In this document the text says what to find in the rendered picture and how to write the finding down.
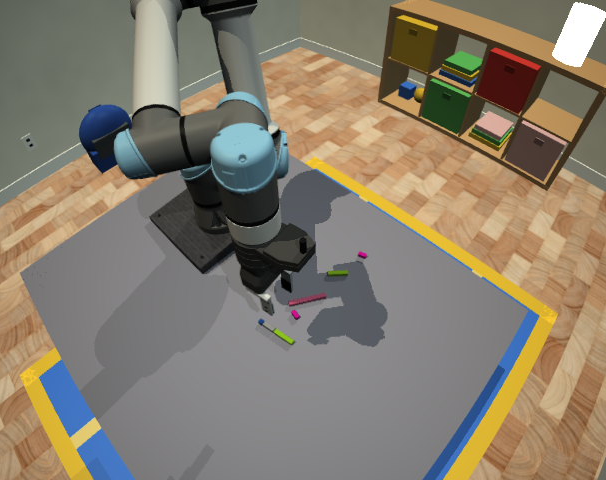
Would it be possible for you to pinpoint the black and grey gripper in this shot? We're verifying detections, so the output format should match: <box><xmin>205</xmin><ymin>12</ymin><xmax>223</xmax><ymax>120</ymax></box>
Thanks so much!
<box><xmin>226</xmin><ymin>202</ymin><xmax>315</xmax><ymax>316</ymax></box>

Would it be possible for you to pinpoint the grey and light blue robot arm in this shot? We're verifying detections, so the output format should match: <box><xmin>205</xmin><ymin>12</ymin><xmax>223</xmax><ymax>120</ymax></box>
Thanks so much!
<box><xmin>114</xmin><ymin>0</ymin><xmax>289</xmax><ymax>235</ymax></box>

